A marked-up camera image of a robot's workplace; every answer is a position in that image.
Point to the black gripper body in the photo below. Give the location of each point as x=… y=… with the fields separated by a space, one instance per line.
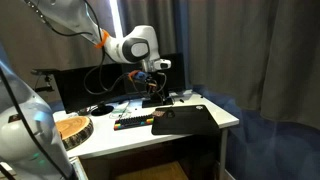
x=152 y=79

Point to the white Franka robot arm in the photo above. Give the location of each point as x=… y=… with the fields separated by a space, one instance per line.
x=30 y=133

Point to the small black marker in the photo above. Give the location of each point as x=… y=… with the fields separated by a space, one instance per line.
x=181 y=100

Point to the black monitor with square base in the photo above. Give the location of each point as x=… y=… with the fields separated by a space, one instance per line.
x=175 y=73

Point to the black keyboard with rainbow edge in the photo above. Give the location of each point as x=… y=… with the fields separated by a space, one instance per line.
x=133 y=122

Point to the black desk mat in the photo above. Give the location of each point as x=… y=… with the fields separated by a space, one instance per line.
x=186 y=120

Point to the grey curtain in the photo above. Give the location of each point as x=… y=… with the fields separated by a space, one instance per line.
x=33 y=50
x=253 y=53
x=163 y=23

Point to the black monitor with round base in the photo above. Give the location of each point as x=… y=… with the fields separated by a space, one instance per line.
x=78 y=88

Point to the white desk leg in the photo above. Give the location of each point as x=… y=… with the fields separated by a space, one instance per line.
x=223 y=153

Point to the grey metal robot stand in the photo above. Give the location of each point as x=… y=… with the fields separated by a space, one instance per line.
x=78 y=168

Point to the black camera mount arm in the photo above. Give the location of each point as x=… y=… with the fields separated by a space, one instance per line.
x=45 y=78

